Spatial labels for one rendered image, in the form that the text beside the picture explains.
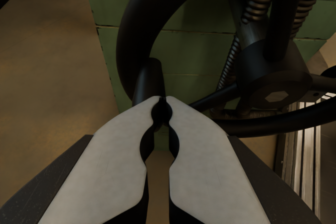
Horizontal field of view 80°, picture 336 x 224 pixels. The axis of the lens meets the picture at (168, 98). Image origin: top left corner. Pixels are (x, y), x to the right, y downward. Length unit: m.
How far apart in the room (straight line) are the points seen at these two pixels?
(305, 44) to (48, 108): 1.10
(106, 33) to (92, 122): 0.74
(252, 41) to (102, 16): 0.25
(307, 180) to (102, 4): 0.85
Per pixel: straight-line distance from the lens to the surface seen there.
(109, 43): 0.42
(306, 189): 0.91
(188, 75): 0.48
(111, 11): 0.37
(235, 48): 0.27
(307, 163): 0.95
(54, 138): 1.12
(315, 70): 0.58
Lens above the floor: 0.96
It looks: 58 degrees down
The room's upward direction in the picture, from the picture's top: 8 degrees clockwise
